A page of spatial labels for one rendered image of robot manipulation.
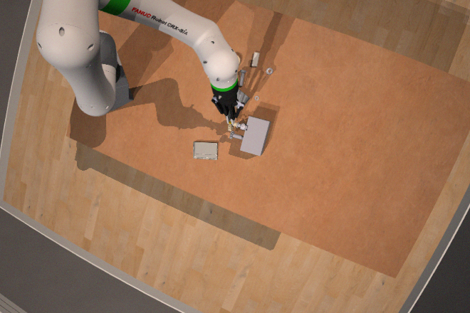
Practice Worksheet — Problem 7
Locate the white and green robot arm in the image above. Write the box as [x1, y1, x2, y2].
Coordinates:
[36, 0, 239, 117]

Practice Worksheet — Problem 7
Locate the grey steel bolt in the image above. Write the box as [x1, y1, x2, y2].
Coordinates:
[239, 70, 246, 86]

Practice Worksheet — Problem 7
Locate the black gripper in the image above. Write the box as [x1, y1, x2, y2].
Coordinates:
[211, 94, 245, 125]

